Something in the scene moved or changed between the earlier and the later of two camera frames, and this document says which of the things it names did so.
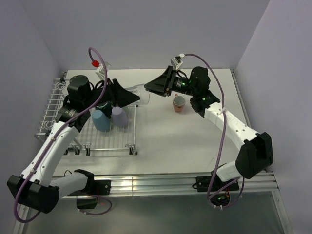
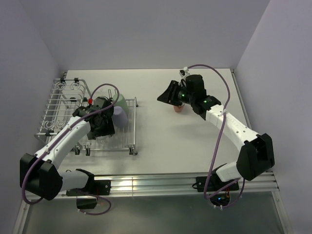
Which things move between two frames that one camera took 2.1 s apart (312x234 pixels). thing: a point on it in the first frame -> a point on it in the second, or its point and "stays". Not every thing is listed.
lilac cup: [119, 117] stays
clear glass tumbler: [140, 91] -> [103, 141]
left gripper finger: [122, 97] -> [108, 128]
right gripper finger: [163, 84] -> [170, 95]
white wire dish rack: [118, 139] stays
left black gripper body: [107, 96] -> [96, 131]
